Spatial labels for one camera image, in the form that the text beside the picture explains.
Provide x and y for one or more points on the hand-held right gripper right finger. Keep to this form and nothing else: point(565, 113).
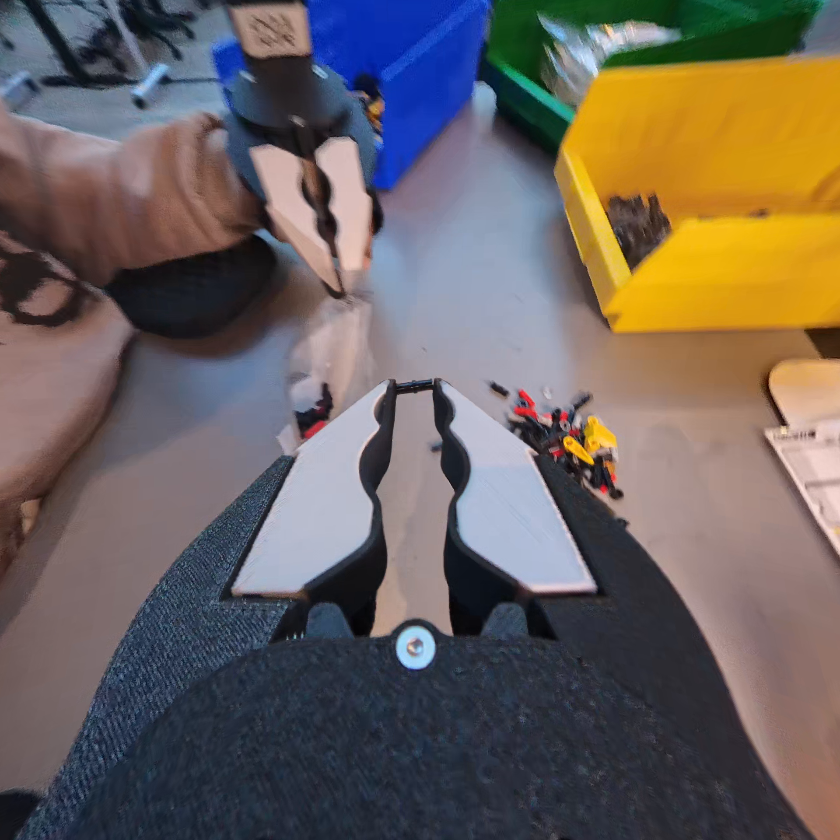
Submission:
point(519, 525)

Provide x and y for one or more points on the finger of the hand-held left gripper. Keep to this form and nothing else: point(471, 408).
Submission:
point(292, 197)
point(352, 197)

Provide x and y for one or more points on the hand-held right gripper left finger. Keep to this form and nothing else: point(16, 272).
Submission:
point(315, 525)

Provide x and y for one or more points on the pile of mixed small plastic parts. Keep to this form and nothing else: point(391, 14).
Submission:
point(565, 440)

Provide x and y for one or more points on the clear plastic bag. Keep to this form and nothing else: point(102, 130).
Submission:
point(335, 355)

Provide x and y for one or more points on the small black plastic peg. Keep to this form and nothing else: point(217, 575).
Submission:
point(415, 385)

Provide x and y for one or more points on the grey desk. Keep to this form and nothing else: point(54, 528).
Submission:
point(473, 263)

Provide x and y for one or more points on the heap of dark mixed parts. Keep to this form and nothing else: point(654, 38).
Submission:
point(370, 105)

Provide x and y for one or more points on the white table leg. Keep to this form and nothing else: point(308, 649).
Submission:
point(151, 83)

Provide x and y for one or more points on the blue storage bin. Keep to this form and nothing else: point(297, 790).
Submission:
point(420, 79)

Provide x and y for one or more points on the black armrest pad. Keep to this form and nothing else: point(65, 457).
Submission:
point(197, 295)

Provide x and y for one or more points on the black office chair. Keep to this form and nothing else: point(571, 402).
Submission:
point(138, 26)

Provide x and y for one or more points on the green storage bin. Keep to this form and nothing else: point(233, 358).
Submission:
point(525, 105)

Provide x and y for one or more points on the clear bag of parts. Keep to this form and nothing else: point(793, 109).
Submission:
point(591, 53)

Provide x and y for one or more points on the heap of black connector pegs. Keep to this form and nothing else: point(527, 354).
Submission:
point(637, 230)

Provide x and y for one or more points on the person's beige printed sweatshirt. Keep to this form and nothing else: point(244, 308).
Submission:
point(46, 394)

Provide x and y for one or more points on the yellow storage bin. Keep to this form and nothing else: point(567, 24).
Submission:
point(722, 282)

